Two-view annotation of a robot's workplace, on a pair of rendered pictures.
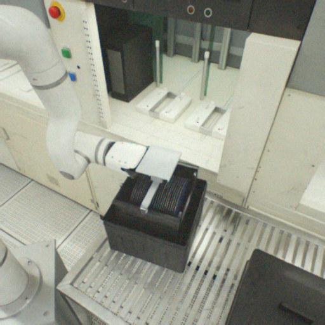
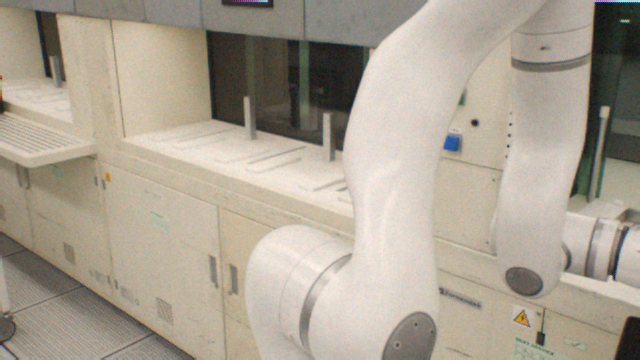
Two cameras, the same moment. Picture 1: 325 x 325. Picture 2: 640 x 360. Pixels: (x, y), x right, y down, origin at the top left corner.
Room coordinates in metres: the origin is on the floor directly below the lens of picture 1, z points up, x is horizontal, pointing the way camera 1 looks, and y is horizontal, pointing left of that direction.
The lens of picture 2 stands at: (-0.19, 0.38, 1.46)
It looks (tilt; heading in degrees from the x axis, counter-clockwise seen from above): 19 degrees down; 13
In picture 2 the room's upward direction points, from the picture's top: straight up
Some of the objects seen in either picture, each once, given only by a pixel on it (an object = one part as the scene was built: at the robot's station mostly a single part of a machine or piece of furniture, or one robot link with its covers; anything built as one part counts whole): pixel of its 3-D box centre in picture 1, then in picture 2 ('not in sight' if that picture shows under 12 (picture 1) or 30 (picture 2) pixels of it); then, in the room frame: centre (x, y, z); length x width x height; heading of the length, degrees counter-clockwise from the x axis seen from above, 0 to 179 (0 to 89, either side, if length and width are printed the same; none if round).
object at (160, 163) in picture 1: (157, 195); not in sight; (0.57, 0.01, 0.95); 0.24 x 0.20 x 0.32; 160
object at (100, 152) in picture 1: (106, 152); (606, 249); (0.64, 0.17, 1.09); 0.09 x 0.03 x 0.08; 160
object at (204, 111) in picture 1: (214, 119); not in sight; (1.08, -0.25, 0.89); 0.22 x 0.21 x 0.04; 150
